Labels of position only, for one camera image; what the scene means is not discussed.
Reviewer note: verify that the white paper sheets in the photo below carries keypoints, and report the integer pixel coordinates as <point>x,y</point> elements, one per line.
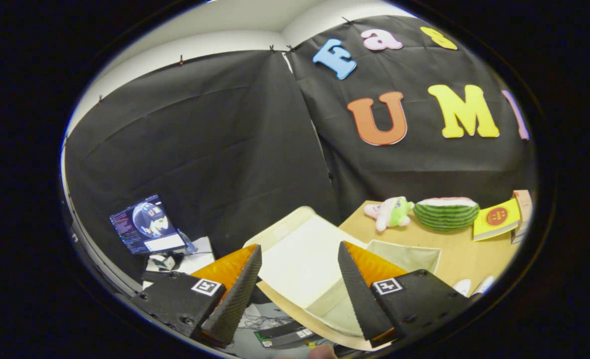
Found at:
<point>200,252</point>

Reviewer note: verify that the stack of beige books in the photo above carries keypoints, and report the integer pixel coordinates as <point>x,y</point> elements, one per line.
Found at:
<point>523,209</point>

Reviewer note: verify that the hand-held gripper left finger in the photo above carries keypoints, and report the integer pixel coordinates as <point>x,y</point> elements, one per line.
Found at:
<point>235,304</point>

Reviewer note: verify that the black flat device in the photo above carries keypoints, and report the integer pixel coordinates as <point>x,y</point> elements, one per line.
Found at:
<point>280,333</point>

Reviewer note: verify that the beige fabric storage box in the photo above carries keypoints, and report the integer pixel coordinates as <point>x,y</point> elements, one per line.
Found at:
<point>300,259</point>

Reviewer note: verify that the open laptop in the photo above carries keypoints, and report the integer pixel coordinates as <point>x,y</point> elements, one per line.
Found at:
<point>148,227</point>

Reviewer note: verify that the yellow book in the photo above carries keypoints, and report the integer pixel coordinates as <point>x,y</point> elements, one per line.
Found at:
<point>494,219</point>

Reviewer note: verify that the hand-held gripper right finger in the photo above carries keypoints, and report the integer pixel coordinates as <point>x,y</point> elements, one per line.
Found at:
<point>362,299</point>

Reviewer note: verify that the pink and green plush toy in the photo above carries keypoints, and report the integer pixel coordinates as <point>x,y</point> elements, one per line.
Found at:
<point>389,212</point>

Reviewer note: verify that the white canvas shoe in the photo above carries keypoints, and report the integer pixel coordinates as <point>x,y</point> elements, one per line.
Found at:
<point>463,287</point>
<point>484,285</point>

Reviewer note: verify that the watermelon slice plush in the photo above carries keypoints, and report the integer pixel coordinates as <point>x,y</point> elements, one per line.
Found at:
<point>444,215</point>

